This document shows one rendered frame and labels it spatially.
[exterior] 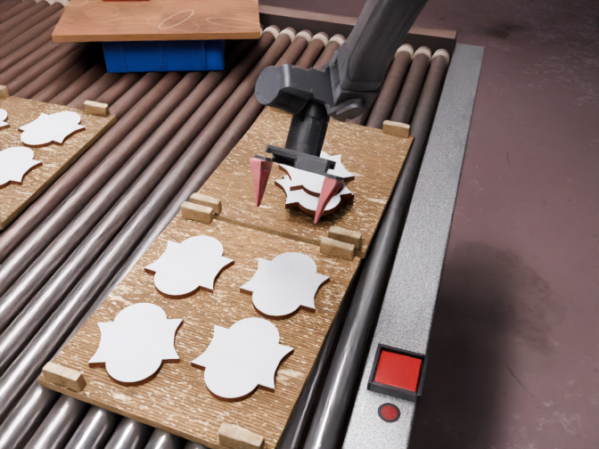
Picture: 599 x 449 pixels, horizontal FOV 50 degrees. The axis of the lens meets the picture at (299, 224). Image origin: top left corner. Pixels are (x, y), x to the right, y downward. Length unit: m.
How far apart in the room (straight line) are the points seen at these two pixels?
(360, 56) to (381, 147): 0.56
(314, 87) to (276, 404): 0.45
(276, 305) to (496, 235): 1.81
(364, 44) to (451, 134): 0.71
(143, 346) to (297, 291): 0.25
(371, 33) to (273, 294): 0.43
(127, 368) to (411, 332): 0.43
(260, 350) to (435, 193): 0.54
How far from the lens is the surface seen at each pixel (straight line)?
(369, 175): 1.29
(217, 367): 0.93
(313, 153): 0.97
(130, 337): 0.98
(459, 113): 1.59
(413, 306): 1.06
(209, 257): 1.08
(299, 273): 1.05
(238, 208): 1.20
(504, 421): 2.11
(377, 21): 0.79
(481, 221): 2.77
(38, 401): 0.99
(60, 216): 1.28
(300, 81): 0.93
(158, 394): 0.93
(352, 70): 0.88
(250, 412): 0.89
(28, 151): 1.43
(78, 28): 1.72
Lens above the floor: 1.68
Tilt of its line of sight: 40 degrees down
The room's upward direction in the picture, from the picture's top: 1 degrees clockwise
